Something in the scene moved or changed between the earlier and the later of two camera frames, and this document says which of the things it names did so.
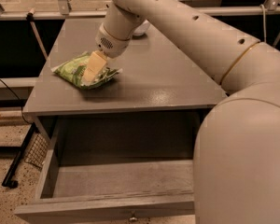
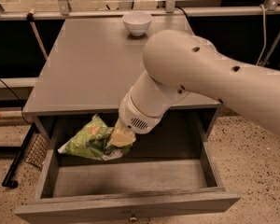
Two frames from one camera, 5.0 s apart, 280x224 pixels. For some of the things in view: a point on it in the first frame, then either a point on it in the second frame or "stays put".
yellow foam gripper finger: (95, 66) -> (121, 135)
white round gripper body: (113, 45) -> (131, 116)
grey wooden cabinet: (159, 77) stays put
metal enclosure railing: (275, 5) stays put
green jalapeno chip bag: (73, 71) -> (92, 142)
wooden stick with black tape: (31, 17) stays put
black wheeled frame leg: (10, 176) stays put
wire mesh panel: (38, 151) stays put
